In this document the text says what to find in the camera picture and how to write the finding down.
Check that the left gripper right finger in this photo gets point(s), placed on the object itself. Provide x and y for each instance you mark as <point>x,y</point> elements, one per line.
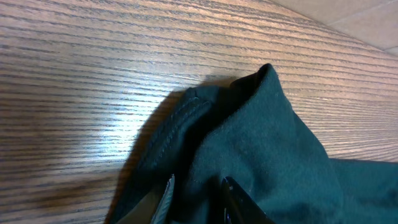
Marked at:
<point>238,206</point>

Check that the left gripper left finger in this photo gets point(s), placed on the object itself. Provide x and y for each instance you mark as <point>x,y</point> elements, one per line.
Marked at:
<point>153,207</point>

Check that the black t-shirt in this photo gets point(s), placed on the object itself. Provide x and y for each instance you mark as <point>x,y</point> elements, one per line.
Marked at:
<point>249,131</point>

